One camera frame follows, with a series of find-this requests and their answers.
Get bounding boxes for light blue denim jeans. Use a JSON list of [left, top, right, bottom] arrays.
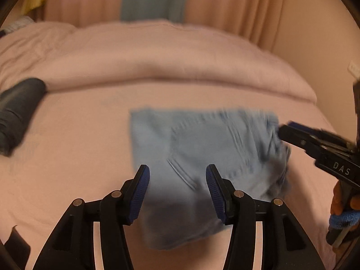
[[130, 109, 290, 250]]

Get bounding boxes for orange gloved hand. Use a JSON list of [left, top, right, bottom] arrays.
[[330, 181, 360, 216]]

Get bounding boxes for pink bed sheet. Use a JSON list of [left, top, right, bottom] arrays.
[[1, 82, 336, 269]]

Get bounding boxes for peach curtain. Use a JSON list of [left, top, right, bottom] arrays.
[[44, 0, 284, 50]]

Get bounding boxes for rolled dark grey pants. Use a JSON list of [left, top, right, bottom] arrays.
[[1, 78, 47, 157]]

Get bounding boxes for pink folded duvet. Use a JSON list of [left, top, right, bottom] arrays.
[[1, 20, 317, 102]]

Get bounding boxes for white wall power strip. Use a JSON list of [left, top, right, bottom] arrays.
[[348, 61, 360, 80]]

